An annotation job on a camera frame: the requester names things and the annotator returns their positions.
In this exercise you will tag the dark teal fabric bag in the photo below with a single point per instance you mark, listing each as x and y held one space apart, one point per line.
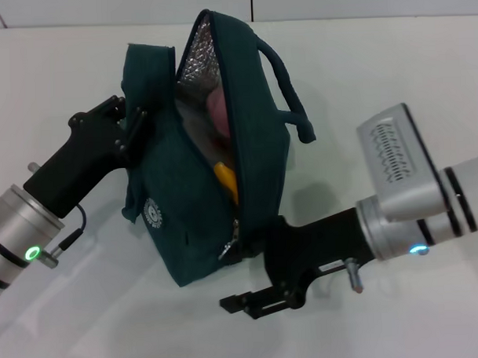
258 166

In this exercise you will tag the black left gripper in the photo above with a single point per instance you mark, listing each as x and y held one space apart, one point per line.
81 165

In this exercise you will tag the pink toy peach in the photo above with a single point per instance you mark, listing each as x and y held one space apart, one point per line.
221 109

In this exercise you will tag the yellow banana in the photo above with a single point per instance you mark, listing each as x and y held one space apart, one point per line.
229 179

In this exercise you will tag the small clear cylindrical plug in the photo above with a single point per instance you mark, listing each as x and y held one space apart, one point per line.
354 277
33 166

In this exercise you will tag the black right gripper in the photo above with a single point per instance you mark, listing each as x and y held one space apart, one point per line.
308 247

